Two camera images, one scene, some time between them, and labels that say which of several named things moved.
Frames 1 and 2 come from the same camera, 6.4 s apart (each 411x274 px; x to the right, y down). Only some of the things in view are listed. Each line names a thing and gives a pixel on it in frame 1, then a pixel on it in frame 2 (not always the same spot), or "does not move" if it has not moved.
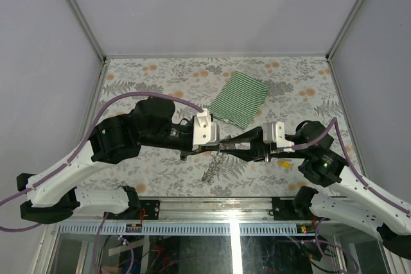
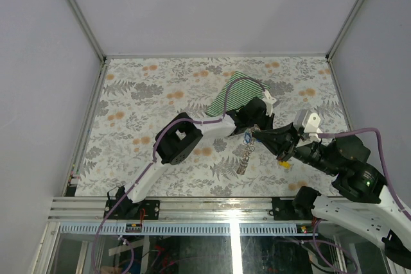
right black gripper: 257,148 → 281,140
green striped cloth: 240,101 does not move
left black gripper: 200,149 → 266,119
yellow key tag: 284,164 does not move
